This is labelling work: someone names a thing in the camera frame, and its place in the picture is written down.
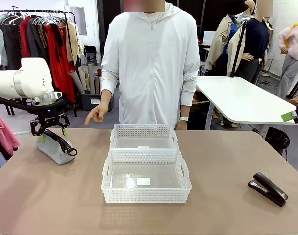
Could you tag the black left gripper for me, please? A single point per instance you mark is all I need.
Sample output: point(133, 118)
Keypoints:
point(49, 115)

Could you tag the grey CAMPUS pencil pouch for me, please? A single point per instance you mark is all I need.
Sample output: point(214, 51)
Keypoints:
point(51, 151)

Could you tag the black stapler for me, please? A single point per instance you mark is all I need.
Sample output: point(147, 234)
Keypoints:
point(269, 188)

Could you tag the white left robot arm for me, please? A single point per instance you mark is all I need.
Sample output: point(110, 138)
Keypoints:
point(29, 76)

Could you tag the person's left forearm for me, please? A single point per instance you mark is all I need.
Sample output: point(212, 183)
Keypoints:
point(188, 98)

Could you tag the person's right forearm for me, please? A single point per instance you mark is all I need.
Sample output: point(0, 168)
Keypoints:
point(106, 85)

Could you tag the person's right hand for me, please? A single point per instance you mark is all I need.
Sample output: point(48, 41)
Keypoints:
point(100, 113)

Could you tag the person's left hand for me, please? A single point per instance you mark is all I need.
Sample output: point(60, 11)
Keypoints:
point(182, 125)

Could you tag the black slanted stand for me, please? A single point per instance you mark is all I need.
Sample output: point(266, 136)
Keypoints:
point(297, 83)

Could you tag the black storage bin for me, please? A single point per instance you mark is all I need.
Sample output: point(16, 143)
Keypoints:
point(89, 104)

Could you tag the pink garment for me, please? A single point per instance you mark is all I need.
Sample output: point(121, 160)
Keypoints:
point(3, 134)

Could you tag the white table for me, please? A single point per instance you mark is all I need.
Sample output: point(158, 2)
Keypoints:
point(242, 98)

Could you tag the grey paper roll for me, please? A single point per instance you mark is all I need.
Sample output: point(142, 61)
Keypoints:
point(76, 82)

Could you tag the long red dress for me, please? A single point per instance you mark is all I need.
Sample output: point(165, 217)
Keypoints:
point(63, 73)

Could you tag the beige paper roll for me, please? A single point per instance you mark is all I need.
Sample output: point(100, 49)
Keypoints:
point(83, 77)

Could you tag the mannequin with pink sweater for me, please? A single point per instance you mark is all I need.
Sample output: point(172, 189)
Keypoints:
point(292, 56)

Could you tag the grey cardboard tube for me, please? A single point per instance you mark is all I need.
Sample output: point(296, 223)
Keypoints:
point(91, 78)

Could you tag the brown cardboard tube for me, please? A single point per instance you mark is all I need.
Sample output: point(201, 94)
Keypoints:
point(99, 80)

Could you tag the mannequin with navy top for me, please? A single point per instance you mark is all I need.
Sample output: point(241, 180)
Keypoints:
point(255, 41)

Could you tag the black chair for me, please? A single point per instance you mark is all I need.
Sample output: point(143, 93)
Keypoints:
point(90, 52)

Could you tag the beige hanging garment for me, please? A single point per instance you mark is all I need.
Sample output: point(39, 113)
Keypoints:
point(71, 44)

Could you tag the dark grey hanging garment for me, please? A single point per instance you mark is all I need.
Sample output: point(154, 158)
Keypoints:
point(35, 41)

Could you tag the black tripod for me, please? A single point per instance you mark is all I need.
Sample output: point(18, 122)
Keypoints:
point(239, 44)

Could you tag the black hanging garment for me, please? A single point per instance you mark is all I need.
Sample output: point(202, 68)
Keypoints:
point(11, 41)

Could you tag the red hanging garment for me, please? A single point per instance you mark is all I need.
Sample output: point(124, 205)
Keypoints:
point(24, 36)

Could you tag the white perforated plastic basket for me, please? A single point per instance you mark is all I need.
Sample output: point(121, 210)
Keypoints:
point(146, 194)
point(144, 129)

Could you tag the mannequin with beige coat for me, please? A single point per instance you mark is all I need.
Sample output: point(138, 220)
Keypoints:
point(221, 39)

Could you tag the white wrist watch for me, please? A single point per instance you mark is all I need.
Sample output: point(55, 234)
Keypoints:
point(184, 119)

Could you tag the white monitor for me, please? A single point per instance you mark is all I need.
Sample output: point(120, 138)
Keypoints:
point(209, 38)

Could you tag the person in white hoodie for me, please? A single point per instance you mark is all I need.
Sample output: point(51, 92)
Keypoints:
point(151, 73)

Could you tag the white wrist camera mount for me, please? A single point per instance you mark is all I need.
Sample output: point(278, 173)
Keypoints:
point(58, 94)

